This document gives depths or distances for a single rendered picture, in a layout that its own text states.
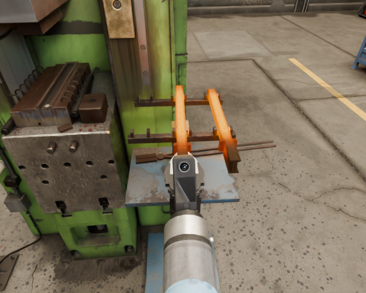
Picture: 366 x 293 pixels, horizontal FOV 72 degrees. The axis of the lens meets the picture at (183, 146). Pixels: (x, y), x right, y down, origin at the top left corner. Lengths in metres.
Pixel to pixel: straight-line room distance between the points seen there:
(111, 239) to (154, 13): 1.16
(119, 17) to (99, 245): 1.15
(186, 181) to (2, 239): 1.65
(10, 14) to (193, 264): 0.81
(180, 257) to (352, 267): 1.51
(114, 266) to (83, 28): 1.27
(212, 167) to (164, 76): 0.41
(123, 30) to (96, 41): 0.43
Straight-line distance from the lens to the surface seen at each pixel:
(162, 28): 1.01
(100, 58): 1.42
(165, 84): 1.08
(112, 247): 1.58
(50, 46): 1.46
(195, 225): 0.49
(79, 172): 1.12
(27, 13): 0.92
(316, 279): 1.75
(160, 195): 0.91
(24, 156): 1.13
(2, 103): 1.28
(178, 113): 0.80
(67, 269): 1.73
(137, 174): 0.98
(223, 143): 0.69
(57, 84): 1.21
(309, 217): 1.97
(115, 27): 0.99
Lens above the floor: 1.46
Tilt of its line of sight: 39 degrees down
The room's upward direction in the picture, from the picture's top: straight up
